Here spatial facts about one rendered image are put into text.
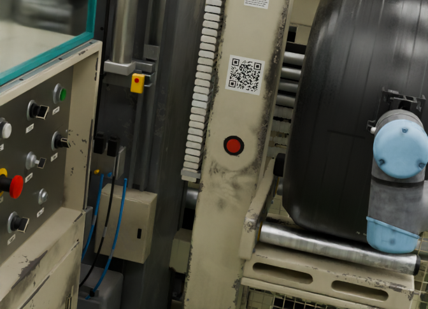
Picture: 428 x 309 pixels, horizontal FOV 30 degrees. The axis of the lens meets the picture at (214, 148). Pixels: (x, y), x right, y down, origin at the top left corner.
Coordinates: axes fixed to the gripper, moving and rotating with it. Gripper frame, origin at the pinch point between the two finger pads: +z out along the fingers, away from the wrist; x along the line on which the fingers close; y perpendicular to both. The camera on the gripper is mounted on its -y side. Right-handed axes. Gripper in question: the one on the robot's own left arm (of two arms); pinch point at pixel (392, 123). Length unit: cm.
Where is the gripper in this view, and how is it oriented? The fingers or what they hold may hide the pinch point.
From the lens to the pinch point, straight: 147.5
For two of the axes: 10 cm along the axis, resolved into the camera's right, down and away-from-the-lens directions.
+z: 1.9, -2.0, 9.6
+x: -9.7, -2.1, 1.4
